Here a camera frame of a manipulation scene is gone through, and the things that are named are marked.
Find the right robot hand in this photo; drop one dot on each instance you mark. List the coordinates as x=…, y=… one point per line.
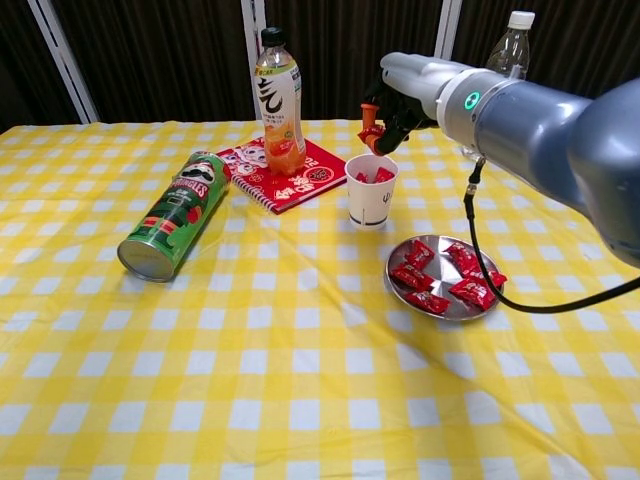
x=415, y=75

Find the round metal plate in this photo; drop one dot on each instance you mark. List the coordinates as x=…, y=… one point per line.
x=440, y=275

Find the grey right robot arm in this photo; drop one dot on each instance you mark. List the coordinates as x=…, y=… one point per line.
x=550, y=125

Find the white paper cup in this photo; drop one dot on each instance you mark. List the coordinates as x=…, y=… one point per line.
x=367, y=200

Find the black pleated curtain panel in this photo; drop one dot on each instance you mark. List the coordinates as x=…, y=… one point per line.
x=20, y=60
x=575, y=40
x=160, y=60
x=340, y=60

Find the clear water bottle white cap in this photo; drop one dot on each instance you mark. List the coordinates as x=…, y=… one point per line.
x=512, y=50

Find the orange drink bottle black cap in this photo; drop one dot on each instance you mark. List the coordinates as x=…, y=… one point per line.
x=280, y=110

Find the red spiral notebook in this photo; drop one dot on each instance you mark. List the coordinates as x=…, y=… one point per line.
x=300, y=192

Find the green Pringles can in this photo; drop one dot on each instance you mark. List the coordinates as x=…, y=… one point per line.
x=175, y=215

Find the yellow white checkered tablecloth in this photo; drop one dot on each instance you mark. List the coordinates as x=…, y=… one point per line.
x=300, y=375

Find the white metal partition post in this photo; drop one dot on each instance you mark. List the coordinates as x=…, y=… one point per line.
x=65, y=62
x=450, y=25
x=250, y=15

